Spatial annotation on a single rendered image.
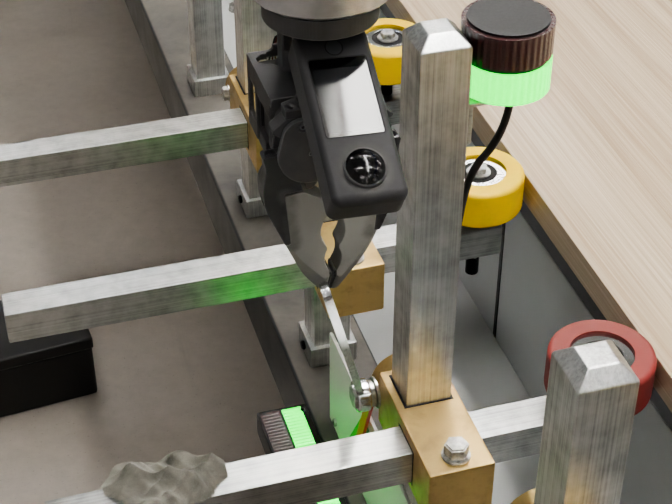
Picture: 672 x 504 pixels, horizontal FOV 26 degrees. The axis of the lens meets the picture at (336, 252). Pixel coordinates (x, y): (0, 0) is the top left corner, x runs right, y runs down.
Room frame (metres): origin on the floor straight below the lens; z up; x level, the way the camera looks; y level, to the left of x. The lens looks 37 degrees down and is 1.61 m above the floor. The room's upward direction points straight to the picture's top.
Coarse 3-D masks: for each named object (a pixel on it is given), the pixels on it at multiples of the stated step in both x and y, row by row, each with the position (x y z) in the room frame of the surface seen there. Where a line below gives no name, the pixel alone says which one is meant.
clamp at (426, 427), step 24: (384, 360) 0.85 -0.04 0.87; (384, 384) 0.81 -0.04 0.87; (384, 408) 0.81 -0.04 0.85; (408, 408) 0.79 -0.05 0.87; (432, 408) 0.79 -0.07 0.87; (456, 408) 0.79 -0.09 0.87; (408, 432) 0.76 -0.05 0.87; (432, 432) 0.76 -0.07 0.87; (456, 432) 0.76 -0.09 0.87; (432, 456) 0.74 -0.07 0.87; (480, 456) 0.74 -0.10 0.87; (432, 480) 0.72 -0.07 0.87; (456, 480) 0.72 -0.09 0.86; (480, 480) 0.73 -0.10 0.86
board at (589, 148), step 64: (448, 0) 1.37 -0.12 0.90; (576, 0) 1.37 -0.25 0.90; (640, 0) 1.37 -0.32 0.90; (576, 64) 1.24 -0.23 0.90; (640, 64) 1.24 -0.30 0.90; (512, 128) 1.12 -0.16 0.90; (576, 128) 1.12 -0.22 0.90; (640, 128) 1.12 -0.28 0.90; (576, 192) 1.02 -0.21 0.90; (640, 192) 1.02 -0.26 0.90; (576, 256) 0.94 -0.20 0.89; (640, 256) 0.93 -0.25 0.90; (640, 320) 0.85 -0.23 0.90
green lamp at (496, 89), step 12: (480, 72) 0.80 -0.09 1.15; (528, 72) 0.80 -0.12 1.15; (540, 72) 0.80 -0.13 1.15; (480, 84) 0.80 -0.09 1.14; (492, 84) 0.80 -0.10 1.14; (504, 84) 0.79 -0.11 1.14; (516, 84) 0.79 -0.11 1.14; (528, 84) 0.80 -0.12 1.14; (540, 84) 0.80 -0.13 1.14; (480, 96) 0.80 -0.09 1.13; (492, 96) 0.80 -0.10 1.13; (504, 96) 0.79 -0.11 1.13; (516, 96) 0.79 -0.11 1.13; (528, 96) 0.80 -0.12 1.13; (540, 96) 0.80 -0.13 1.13
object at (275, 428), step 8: (264, 416) 0.95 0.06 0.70; (272, 416) 0.95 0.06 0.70; (280, 416) 0.95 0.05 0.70; (264, 424) 0.94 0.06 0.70; (272, 424) 0.94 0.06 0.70; (280, 424) 0.94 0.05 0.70; (272, 432) 0.93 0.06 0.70; (280, 432) 0.93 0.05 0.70; (272, 440) 0.92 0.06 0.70; (280, 440) 0.92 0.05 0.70; (288, 440) 0.92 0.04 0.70; (272, 448) 0.92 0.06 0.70; (280, 448) 0.91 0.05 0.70; (288, 448) 0.91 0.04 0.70
